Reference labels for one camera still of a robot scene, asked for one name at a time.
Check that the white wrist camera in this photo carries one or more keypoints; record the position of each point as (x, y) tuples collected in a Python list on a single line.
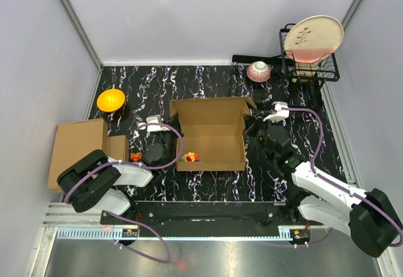
[(278, 113), (153, 124)]

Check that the closed brown cardboard box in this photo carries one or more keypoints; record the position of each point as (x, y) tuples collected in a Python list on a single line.
[(75, 140)]

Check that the beige cup in rack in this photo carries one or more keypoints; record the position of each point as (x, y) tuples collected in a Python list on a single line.
[(305, 69)]

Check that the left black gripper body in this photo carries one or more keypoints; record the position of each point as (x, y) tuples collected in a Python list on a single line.
[(167, 141)]

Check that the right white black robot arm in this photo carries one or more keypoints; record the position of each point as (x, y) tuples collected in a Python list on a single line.
[(367, 217)]

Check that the beige plate with leaf pattern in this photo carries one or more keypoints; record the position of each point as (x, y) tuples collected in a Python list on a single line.
[(313, 39)]

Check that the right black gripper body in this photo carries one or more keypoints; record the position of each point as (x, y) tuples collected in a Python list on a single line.
[(258, 130)]

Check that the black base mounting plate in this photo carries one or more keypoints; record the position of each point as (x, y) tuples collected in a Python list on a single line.
[(265, 213)]

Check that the orange bowl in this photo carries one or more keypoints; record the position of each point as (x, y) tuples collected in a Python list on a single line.
[(110, 100)]

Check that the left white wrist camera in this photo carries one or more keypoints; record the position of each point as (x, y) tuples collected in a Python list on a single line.
[(153, 124)]

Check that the brown cardboard box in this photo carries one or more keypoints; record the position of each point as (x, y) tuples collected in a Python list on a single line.
[(214, 129), (75, 140)]

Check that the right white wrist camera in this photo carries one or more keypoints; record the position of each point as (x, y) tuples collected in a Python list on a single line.
[(278, 113)]

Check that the black wire dish rack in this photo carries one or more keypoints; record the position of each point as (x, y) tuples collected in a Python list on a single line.
[(283, 85)]

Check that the colourful flower toy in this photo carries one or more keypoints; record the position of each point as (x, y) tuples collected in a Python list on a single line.
[(190, 157)]

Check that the pink patterned ceramic bowl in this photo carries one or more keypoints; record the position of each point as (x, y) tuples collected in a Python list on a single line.
[(259, 72)]

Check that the small orange toy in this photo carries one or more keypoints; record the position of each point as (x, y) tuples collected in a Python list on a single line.
[(136, 157)]

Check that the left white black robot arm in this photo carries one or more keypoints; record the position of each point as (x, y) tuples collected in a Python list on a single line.
[(89, 182)]

